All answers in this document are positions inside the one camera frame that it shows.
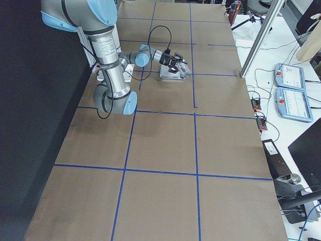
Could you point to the far orange connector box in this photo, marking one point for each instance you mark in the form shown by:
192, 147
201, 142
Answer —
255, 105

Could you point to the black camera stand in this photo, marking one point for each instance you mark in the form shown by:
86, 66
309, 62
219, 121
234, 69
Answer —
295, 201

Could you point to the blue teach pendant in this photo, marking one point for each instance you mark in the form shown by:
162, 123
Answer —
289, 76
293, 104

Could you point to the silver digital kitchen scale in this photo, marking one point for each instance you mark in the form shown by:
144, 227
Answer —
165, 74

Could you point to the black box with white label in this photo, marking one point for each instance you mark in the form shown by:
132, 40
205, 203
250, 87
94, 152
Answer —
276, 163

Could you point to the black control cabinet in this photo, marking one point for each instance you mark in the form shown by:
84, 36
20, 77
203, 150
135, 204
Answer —
43, 74

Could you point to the wooden board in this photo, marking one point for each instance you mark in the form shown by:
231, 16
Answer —
311, 45

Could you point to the near orange connector box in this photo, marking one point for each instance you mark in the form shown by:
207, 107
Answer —
261, 123

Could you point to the clear glass sauce bottle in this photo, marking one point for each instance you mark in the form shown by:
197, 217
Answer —
184, 70

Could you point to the aluminium frame post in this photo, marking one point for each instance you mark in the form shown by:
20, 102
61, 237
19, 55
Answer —
267, 24

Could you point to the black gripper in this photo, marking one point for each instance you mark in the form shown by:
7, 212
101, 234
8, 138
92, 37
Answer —
165, 59

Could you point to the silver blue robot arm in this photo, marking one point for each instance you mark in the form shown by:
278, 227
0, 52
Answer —
98, 19

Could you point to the black monitor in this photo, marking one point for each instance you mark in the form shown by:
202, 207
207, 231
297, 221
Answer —
305, 151

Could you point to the far blue teach pendant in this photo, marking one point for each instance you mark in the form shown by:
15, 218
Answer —
289, 76

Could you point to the black tripod rod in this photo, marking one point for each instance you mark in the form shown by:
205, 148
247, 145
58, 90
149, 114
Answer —
252, 19

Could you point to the near blue teach pendant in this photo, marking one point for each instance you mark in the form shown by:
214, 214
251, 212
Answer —
293, 104

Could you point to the orange connector box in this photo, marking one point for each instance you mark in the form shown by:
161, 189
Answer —
255, 105
261, 123

